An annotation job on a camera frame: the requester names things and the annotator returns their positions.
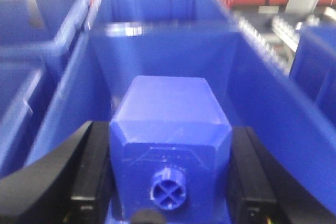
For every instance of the blue bin right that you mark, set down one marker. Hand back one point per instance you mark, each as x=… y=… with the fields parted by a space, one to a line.
x=313 y=68

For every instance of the blue bin behind target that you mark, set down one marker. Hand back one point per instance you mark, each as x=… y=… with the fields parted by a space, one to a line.
x=120 y=11

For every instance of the blue bin left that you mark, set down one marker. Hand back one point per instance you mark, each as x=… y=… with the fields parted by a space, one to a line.
x=33 y=59

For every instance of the blue bottle part with neck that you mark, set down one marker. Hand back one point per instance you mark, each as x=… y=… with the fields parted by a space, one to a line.
x=170 y=147

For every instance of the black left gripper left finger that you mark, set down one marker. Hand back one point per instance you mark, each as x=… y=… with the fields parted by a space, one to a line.
x=71 y=184

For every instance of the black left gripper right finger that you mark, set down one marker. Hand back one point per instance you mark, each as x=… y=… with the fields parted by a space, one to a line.
x=261 y=190

